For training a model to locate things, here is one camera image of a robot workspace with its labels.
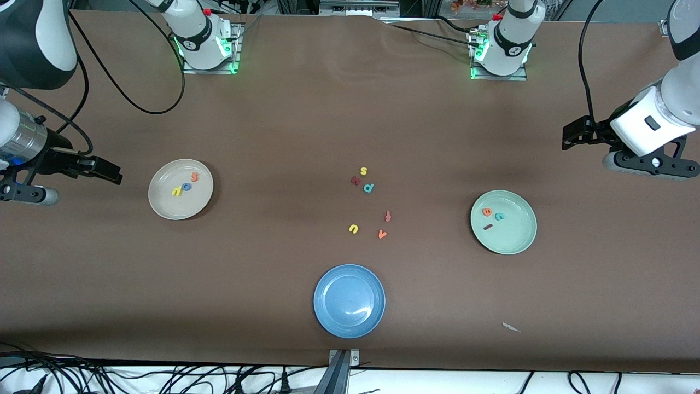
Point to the small white paper scrap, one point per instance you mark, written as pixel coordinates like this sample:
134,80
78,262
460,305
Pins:
509,326

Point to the blue round plate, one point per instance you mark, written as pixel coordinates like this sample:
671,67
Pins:
350,301

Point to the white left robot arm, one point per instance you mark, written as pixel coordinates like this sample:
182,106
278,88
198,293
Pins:
645,126

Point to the orange floral decoration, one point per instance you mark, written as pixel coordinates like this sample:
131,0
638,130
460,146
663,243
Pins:
476,4

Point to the aluminium frame profile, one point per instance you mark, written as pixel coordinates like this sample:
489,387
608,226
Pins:
665,28

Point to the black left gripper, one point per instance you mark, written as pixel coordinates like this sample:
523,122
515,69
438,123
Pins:
597,133

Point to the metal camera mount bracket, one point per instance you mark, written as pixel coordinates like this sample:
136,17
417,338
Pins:
339,377

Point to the brown paper table cover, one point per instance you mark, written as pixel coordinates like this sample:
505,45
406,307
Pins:
328,109

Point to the beige round plate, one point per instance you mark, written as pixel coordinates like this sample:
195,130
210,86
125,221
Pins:
180,208

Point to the light green round plate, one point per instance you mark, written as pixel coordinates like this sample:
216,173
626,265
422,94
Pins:
514,235

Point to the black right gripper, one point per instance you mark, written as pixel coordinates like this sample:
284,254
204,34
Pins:
53,156

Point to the metal frame rail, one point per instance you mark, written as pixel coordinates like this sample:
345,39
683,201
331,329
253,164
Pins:
358,6

